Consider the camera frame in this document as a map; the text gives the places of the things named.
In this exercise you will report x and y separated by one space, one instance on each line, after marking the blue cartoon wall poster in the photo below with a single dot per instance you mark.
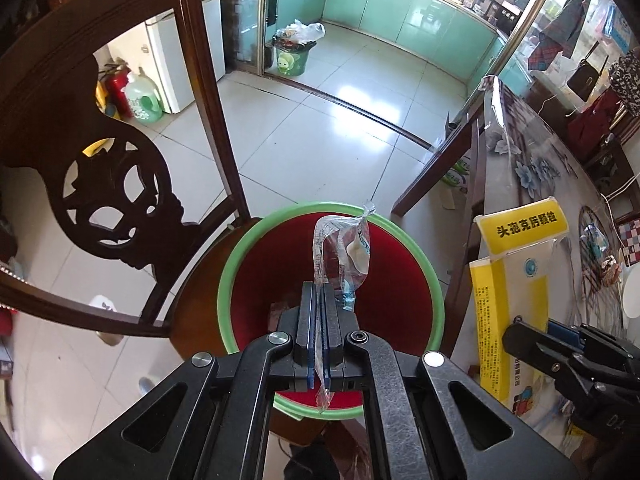
620 27

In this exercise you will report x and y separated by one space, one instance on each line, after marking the carved dark wooden chair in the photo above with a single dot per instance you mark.
45 110

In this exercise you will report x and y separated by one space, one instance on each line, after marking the plain dark wooden chair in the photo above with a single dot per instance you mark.
615 160

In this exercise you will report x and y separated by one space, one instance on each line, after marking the black handbag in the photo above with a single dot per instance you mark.
582 82

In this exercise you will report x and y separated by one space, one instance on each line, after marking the wooden dining table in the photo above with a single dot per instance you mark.
430 175

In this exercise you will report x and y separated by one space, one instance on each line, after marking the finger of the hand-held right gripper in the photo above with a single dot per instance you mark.
600 345
540 352

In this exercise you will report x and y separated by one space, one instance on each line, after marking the teal kitchen cabinets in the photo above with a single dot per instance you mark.
390 5

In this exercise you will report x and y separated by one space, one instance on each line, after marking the green white bag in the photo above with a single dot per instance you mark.
457 175

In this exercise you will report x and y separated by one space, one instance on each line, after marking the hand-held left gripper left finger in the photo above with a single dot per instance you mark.
309 330

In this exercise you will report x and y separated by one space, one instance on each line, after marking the green liquid jug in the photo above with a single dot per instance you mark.
144 100

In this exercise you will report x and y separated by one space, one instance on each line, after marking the green trash can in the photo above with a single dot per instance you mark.
292 62

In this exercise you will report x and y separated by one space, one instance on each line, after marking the red fire extinguisher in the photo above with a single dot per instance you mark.
119 90

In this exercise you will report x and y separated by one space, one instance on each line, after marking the plaid cloth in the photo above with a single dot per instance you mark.
560 25

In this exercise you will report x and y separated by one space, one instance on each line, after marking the yellow plastic toy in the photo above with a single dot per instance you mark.
102 100

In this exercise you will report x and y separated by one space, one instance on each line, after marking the glass sliding door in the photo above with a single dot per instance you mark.
247 10

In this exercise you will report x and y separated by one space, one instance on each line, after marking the dark red garment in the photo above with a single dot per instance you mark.
595 120

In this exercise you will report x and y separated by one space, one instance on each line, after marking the white refrigerator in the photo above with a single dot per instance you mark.
165 60

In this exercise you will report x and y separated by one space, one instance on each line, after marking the red bin with green rim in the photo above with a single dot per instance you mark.
400 285

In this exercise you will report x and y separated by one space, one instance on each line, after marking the white plastic bag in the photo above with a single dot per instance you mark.
305 32

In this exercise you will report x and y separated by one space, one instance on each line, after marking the clear plastic wrapper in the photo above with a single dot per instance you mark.
332 240

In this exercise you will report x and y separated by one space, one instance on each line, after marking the dining table with floral cloth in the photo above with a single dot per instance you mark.
540 170

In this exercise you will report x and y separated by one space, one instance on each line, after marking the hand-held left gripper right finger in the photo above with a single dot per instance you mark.
330 330

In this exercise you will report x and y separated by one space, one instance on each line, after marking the yellow cardboard box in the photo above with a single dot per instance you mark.
495 300

